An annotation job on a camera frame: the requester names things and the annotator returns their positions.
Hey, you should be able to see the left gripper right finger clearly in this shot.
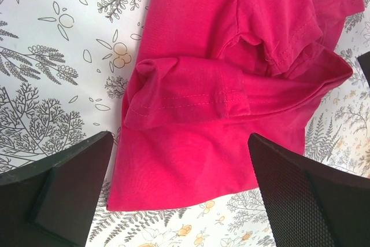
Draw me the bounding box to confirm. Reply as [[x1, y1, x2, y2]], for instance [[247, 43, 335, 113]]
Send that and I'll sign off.
[[248, 134, 369, 247]]

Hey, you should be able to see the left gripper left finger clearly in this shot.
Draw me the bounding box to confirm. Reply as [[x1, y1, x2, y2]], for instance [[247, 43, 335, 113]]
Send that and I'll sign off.
[[1, 131, 113, 246]]

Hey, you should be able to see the magenta pink t-shirt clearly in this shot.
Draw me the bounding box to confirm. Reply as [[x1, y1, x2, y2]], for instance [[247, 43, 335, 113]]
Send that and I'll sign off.
[[107, 0, 364, 212]]

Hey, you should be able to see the floral patterned table mat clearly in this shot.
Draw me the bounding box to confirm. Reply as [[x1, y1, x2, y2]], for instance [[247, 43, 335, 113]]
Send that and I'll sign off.
[[1, 0, 369, 246]]

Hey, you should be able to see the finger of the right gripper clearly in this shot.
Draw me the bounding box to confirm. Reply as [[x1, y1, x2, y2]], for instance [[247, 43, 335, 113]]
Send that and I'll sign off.
[[357, 51, 370, 87]]

